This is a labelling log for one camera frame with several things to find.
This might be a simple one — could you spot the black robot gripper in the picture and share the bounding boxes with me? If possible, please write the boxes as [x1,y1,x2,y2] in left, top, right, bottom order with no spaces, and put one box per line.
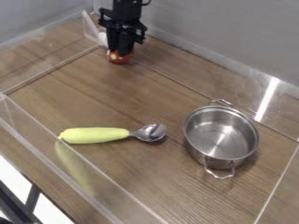
[97,8,146,56]

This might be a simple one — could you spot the red white toy mushroom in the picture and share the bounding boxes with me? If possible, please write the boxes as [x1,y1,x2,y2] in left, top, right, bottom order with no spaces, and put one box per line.
[106,51,132,65]

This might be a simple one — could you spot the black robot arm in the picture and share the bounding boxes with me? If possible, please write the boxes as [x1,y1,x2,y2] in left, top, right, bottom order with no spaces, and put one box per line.
[97,0,152,57]

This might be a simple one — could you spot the stainless steel pot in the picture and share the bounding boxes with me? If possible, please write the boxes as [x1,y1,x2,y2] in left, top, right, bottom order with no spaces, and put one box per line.
[182,99,258,179]

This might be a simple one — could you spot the clear acrylic corner bracket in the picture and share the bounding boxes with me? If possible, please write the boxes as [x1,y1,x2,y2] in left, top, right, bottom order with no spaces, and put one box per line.
[81,11,108,47]

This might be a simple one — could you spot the spoon with yellow handle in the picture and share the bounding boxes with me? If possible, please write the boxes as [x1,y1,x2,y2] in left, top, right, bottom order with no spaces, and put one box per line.
[58,124,166,144]

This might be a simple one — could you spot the clear acrylic enclosure wall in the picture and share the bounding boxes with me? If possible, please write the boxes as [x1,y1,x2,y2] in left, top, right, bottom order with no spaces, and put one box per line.
[0,14,299,224]

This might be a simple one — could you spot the black metal table frame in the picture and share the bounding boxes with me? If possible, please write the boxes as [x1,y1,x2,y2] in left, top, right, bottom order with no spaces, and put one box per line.
[0,180,42,224]

